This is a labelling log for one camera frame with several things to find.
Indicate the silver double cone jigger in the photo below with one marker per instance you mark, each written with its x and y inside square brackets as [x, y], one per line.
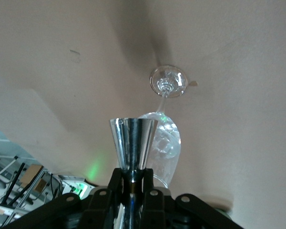
[133, 143]

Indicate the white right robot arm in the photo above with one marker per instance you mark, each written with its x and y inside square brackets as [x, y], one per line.
[79, 188]

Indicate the small brown tape marker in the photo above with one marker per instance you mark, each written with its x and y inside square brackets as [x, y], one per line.
[194, 83]

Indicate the brown cardboard box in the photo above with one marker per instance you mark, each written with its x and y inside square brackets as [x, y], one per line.
[32, 174]

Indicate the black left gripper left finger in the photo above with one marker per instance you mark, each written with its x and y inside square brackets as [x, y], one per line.
[100, 207]

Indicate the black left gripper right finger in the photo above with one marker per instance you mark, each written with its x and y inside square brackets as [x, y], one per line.
[157, 210]

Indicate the clear stemmed wine glass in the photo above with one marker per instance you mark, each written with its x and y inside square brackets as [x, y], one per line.
[168, 81]

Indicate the clear ice cube pile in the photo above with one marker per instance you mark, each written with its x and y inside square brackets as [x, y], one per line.
[166, 143]

